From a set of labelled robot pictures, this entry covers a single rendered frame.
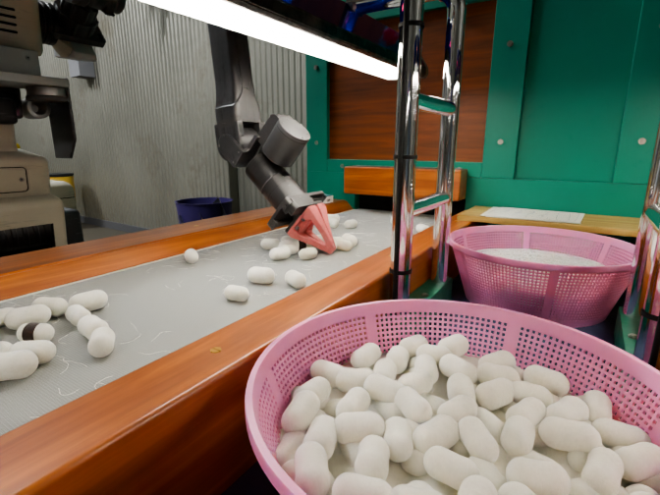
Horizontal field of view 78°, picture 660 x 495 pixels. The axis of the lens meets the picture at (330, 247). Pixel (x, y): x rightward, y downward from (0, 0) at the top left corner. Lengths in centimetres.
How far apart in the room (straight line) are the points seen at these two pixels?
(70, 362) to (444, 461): 30
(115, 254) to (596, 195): 89
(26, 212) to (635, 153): 122
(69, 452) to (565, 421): 28
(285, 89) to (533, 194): 234
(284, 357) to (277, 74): 289
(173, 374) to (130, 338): 13
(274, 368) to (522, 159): 80
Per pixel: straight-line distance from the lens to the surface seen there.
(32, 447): 27
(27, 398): 37
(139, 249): 68
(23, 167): 110
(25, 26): 113
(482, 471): 28
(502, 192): 100
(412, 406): 30
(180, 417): 28
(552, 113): 99
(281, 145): 66
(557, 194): 98
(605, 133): 99
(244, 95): 74
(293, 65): 305
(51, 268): 63
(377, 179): 102
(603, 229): 83
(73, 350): 43
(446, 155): 59
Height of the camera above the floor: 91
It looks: 14 degrees down
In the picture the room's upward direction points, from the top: straight up
